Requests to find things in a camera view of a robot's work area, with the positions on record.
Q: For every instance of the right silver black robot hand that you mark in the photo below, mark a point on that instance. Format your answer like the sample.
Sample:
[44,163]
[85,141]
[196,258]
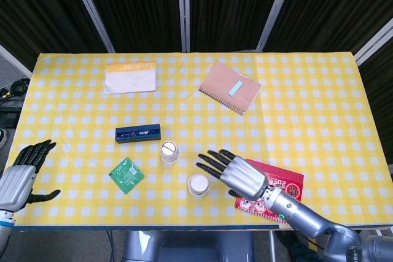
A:
[245,176]

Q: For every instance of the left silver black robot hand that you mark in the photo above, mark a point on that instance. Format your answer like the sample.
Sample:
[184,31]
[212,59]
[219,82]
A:
[17,185]

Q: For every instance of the paper cup with large flower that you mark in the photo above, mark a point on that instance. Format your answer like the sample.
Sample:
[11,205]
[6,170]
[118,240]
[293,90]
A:
[198,183]

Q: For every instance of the paper cup with line mark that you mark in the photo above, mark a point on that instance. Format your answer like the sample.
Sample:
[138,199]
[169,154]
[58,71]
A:
[169,151]

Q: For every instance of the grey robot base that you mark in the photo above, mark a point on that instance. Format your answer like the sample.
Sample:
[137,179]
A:
[190,249]

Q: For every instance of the brown spiral notebook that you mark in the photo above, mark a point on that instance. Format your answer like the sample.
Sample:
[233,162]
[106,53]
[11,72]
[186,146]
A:
[221,84]

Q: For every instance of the red cartoon spiral calendar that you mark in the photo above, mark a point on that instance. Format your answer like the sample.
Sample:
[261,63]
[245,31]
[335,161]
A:
[285,185]

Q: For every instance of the black white shoe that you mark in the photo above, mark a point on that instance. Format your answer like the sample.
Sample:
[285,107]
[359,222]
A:
[2,137]

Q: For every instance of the black floor box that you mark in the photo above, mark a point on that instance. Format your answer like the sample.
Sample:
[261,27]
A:
[7,119]

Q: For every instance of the yellow white checked tablecloth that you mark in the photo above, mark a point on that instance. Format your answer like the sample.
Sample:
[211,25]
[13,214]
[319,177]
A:
[307,121]

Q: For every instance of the green foil packet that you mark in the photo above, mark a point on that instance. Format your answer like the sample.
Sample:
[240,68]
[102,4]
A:
[126,176]

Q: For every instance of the dark blue long box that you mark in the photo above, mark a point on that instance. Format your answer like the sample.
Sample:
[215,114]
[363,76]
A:
[138,134]

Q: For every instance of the white notepad with orange header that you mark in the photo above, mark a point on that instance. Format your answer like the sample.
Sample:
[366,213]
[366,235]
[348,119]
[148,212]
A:
[129,81]

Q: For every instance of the white metal frame post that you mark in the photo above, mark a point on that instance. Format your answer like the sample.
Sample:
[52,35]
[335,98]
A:
[91,10]
[184,10]
[15,59]
[276,10]
[374,44]

